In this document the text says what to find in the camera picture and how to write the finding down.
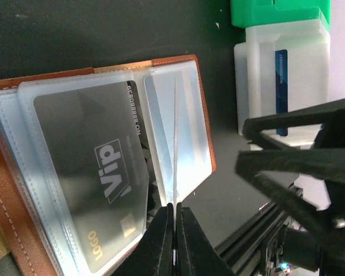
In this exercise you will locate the blue cards stack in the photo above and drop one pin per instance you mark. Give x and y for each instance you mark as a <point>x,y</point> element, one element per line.
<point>281,81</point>

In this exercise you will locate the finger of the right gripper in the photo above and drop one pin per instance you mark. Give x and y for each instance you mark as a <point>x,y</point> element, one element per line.
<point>319,114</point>

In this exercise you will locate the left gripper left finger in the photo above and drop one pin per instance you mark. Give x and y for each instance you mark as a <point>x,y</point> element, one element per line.
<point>154,253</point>

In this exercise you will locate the white bin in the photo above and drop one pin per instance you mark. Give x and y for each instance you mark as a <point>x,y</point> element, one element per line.
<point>308,46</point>

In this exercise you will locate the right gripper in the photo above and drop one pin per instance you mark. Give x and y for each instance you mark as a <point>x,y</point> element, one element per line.
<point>322,245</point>

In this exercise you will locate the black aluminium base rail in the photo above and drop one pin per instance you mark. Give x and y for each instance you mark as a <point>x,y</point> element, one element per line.
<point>255,248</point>

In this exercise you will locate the green middle bin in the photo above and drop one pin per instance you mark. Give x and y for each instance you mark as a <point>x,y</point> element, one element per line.
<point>247,13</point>

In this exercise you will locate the black VIP credit card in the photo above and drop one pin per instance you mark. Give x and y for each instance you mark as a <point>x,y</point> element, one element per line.
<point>93,139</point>

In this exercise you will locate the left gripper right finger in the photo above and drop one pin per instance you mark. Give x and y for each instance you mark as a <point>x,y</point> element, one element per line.
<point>195,255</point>

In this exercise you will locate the brown leather card holder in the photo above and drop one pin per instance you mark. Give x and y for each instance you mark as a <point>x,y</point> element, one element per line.
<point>175,139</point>

